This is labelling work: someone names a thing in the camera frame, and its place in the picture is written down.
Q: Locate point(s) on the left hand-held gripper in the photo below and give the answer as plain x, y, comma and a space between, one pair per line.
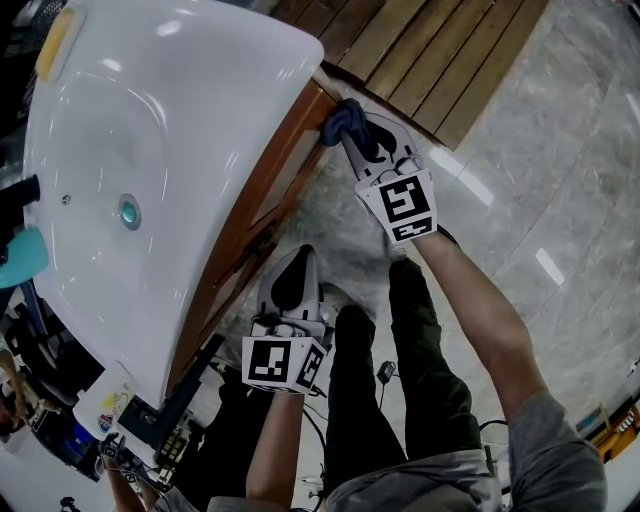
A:
267, 362

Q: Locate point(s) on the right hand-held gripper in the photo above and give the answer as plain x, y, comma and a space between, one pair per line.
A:
405, 205

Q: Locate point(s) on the blue-grey cloth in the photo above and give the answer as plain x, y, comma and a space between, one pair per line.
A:
345, 122

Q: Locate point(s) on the person's right forearm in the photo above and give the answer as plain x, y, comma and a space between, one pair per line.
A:
480, 320

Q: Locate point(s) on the person's left forearm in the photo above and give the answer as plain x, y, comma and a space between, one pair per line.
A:
272, 440

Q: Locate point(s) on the wooden cabinet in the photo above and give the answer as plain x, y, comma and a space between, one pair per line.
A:
327, 84

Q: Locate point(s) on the person's left shoe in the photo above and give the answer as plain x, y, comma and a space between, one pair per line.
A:
345, 295

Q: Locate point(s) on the person's shoe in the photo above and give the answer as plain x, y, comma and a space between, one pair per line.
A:
396, 252
345, 295

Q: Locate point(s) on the person's right shoe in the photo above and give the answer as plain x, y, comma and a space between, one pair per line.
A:
396, 252

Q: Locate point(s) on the wooden slatted platform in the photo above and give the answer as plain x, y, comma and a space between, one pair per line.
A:
425, 60

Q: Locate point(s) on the black power adapter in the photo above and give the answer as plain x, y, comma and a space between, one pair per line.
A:
386, 371

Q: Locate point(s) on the person's black trousers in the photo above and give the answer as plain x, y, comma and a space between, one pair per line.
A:
430, 370

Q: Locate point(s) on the black metal rack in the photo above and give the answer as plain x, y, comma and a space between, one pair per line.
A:
170, 400

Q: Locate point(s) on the chrome sink drain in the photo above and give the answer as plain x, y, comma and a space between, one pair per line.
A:
129, 212

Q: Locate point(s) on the white ceramic sink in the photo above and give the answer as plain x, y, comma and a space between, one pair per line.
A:
175, 125

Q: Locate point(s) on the teal spray bottle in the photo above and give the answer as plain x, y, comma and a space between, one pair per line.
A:
25, 255

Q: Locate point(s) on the black faucet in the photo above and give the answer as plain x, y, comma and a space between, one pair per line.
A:
22, 192

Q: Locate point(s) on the person's grey shirt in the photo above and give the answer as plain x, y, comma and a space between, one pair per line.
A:
550, 450

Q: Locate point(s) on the orange plastic crate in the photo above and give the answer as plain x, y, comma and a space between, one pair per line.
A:
620, 430

